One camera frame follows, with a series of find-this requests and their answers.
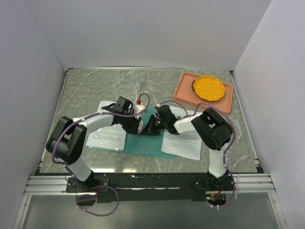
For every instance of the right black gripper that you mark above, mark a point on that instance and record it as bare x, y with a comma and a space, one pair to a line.
150, 129

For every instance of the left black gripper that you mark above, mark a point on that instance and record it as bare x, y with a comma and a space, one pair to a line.
133, 129

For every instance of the metal folder clip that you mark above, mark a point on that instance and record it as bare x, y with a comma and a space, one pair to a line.
140, 127

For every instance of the printed paper sheet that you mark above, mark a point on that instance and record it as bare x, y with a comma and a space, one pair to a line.
187, 145
101, 131

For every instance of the teal file folder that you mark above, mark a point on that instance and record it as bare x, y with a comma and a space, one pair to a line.
145, 145

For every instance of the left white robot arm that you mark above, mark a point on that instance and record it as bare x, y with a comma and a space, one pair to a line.
69, 136

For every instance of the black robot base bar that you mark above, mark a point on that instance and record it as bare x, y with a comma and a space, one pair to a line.
110, 187

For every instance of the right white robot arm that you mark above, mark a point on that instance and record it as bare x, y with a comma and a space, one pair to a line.
213, 130

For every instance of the pink rectangular tray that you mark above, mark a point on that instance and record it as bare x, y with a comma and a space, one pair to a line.
184, 93

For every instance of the clear glass cup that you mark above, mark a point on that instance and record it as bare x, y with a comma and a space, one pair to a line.
136, 85

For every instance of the orange dotted plate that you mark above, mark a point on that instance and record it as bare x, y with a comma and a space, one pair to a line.
208, 88

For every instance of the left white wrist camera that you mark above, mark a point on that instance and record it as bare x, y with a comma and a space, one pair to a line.
138, 107

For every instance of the aluminium frame rail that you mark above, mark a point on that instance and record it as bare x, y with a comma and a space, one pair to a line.
47, 184

